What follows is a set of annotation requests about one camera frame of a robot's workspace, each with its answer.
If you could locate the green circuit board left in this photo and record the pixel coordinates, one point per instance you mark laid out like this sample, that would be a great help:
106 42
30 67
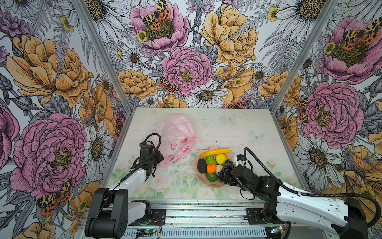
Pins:
146 233

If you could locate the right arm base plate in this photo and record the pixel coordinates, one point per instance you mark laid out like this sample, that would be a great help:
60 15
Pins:
254 216

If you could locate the dark brown fake avocado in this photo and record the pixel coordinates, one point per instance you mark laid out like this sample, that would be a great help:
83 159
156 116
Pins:
202 166

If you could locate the aluminium frame rail front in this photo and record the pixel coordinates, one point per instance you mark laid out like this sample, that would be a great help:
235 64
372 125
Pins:
205 213

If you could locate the dark green fake avocado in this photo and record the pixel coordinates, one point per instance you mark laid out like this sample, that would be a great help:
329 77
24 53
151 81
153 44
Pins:
212 177

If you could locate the white slotted cable duct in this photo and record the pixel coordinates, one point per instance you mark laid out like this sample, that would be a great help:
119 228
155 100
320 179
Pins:
203 233

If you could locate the dark fake grape bunch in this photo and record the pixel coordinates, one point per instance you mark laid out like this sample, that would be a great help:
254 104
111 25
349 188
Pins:
228 165

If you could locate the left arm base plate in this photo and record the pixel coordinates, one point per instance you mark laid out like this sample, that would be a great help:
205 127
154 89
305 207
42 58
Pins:
158 217

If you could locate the beige fake garlic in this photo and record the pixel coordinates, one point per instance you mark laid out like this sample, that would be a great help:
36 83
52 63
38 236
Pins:
218 168

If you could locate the green circuit board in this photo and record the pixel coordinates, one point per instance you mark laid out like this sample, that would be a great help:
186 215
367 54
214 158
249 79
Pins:
146 233
277 230

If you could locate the left aluminium corner post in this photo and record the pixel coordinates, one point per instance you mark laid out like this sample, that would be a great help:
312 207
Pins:
96 40

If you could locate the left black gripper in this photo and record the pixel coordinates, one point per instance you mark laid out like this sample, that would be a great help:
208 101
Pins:
159 157

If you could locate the yellow fake banana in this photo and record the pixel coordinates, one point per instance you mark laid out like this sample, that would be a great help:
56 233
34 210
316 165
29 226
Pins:
215 152

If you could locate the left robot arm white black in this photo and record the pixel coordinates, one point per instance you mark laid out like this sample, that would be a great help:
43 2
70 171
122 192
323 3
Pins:
111 210

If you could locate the aluminium corner post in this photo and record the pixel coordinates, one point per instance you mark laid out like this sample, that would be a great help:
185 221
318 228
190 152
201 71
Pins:
312 37
96 40

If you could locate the yellow fake lemon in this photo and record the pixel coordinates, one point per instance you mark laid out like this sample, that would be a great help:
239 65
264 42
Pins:
221 159

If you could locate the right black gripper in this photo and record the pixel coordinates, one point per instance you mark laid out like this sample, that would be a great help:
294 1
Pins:
227 173

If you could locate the right aluminium corner post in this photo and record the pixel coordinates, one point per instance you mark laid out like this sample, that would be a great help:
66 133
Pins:
312 37

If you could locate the orange fake fruit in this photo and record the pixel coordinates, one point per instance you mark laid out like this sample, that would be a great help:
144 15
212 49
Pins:
211 168

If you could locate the pink faceted plastic bowl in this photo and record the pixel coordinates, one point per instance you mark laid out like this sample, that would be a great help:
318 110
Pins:
202 177

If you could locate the green circuit board right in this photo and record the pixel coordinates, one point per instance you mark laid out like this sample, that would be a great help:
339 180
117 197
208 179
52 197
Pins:
277 230

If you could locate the green fake lime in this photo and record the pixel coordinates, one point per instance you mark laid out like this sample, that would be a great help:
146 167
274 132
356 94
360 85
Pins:
211 160

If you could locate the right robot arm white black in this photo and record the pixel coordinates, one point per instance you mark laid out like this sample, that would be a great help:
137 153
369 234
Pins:
284 203

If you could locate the pink plastic bag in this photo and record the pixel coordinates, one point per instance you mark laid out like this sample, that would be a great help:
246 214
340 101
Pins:
178 136

